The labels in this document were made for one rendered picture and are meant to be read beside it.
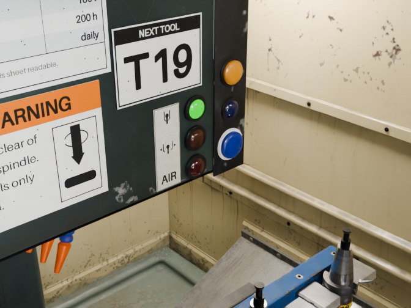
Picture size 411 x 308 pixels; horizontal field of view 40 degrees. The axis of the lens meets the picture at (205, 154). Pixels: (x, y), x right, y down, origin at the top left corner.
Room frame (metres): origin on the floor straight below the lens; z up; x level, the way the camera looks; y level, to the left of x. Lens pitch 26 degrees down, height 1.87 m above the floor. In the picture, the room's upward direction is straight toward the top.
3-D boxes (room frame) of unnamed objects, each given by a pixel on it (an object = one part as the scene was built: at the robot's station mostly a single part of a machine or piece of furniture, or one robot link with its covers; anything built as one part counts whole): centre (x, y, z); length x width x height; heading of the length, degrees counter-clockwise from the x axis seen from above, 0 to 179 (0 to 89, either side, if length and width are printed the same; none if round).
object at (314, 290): (0.78, -0.20, 1.21); 0.07 x 0.05 x 0.01; 42
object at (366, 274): (0.85, -0.28, 1.21); 0.07 x 0.05 x 0.01; 42
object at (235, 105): (0.55, -0.03, 1.66); 0.02 x 0.01 x 0.02; 132
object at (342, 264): (0.82, -0.24, 1.26); 0.04 x 0.04 x 0.07
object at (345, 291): (0.82, -0.24, 1.21); 0.06 x 0.06 x 0.03
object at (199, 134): (0.52, 0.01, 1.64); 0.02 x 0.01 x 0.02; 132
